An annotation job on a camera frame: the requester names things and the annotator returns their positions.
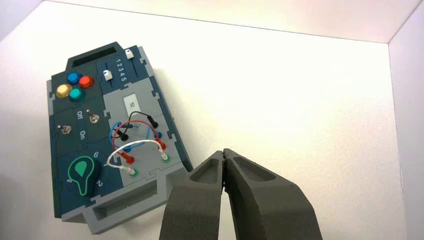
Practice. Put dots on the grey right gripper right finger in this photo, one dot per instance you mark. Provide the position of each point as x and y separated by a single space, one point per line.
265 205

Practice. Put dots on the red push button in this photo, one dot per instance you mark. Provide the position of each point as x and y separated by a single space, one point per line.
86 82

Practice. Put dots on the dark rotary knob green pointer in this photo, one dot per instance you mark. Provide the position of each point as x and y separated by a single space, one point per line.
84 175

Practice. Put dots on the blue push button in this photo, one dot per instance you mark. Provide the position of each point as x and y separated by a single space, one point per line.
73 78

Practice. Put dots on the metal toggle switch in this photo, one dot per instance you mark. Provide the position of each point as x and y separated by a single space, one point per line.
93 117
65 129

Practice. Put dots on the white slider knob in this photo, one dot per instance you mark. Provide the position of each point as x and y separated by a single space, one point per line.
128 53
108 75

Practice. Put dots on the yellow push button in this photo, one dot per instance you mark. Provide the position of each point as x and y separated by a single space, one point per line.
64 90

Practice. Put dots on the green push button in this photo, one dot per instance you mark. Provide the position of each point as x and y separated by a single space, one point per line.
76 94

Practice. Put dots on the dark blue grey control board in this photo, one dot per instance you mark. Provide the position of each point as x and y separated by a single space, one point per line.
66 116

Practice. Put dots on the white label sticker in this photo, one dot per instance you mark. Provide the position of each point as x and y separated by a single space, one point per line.
132 105

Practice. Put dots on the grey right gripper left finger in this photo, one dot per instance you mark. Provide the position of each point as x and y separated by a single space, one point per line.
195 205

